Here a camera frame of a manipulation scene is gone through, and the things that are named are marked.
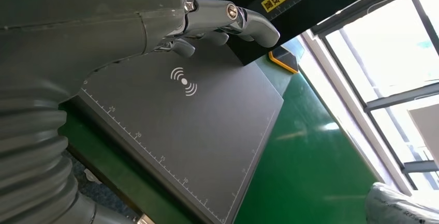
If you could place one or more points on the dark window frame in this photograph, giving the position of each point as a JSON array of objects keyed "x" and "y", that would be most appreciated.
[{"x": 397, "y": 99}]

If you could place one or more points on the green table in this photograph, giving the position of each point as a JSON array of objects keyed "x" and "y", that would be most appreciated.
[{"x": 113, "y": 167}]

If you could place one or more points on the green conveyor belt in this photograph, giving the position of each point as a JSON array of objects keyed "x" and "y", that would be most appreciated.
[{"x": 301, "y": 160}]

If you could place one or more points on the aluminium conveyor frame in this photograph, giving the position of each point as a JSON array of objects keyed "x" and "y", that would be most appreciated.
[{"x": 346, "y": 119}]

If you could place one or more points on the black scanner column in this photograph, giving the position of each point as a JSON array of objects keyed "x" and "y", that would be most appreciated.
[{"x": 308, "y": 6}]

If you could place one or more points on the phone with yellow case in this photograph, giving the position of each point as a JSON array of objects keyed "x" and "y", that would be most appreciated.
[{"x": 284, "y": 59}]

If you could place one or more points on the black scanner platform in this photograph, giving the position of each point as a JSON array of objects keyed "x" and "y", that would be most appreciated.
[{"x": 192, "y": 130}]

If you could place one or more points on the white courier bag red print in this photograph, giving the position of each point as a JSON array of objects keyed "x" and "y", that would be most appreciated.
[{"x": 394, "y": 207}]

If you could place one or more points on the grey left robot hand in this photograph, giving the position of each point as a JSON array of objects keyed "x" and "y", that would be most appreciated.
[{"x": 75, "y": 27}]

